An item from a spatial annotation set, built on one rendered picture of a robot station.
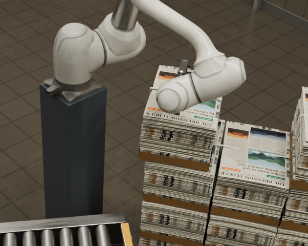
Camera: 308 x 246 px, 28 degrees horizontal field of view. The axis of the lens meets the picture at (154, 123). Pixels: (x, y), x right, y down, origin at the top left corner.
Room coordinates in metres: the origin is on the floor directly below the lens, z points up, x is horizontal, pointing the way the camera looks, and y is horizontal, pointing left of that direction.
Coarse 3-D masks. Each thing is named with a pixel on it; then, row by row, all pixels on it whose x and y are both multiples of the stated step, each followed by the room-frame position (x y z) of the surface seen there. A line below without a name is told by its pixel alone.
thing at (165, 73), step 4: (160, 68) 2.16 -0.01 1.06; (164, 68) 2.17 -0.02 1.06; (168, 68) 2.17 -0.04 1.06; (172, 68) 2.17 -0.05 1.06; (176, 68) 2.17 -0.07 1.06; (160, 72) 2.13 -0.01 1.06; (164, 72) 2.13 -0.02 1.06; (168, 72) 2.14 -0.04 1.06; (172, 72) 2.14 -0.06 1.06; (176, 72) 2.14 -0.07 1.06; (188, 72) 2.15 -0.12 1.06; (156, 76) 2.10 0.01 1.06; (160, 76) 2.10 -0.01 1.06; (164, 76) 2.11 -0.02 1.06; (168, 76) 2.11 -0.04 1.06; (172, 76) 2.11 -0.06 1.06; (176, 76) 2.11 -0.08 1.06; (156, 80) 2.07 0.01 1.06; (160, 80) 2.08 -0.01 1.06; (164, 80) 2.08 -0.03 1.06; (168, 80) 2.08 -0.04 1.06; (160, 84) 2.05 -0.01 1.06
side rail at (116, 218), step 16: (0, 224) 1.45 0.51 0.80; (16, 224) 1.46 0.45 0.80; (32, 224) 1.46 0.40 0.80; (48, 224) 1.47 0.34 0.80; (64, 224) 1.48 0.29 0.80; (80, 224) 1.49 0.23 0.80; (96, 224) 1.49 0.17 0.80; (112, 224) 1.51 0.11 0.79; (0, 240) 1.41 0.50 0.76; (112, 240) 1.51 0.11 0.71
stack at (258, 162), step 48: (240, 144) 2.00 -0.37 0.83; (288, 144) 2.03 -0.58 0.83; (144, 192) 1.83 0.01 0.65; (192, 192) 1.80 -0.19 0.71; (240, 192) 1.78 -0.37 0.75; (288, 192) 1.78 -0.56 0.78; (144, 240) 1.83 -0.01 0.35; (192, 240) 1.80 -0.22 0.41; (240, 240) 1.77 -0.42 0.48; (288, 240) 1.74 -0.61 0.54
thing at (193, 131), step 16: (144, 112) 1.84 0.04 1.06; (160, 112) 1.85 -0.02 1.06; (192, 112) 1.88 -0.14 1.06; (208, 112) 1.89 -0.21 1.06; (144, 128) 1.83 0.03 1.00; (160, 128) 1.82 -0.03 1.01; (176, 128) 1.81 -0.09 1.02; (192, 128) 1.81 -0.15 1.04; (208, 128) 1.80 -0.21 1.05; (144, 144) 1.83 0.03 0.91; (160, 144) 1.83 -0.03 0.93; (176, 144) 1.82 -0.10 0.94; (192, 144) 1.81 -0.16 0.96; (208, 144) 1.81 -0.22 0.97; (192, 160) 1.81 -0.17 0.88; (208, 160) 1.80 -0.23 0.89
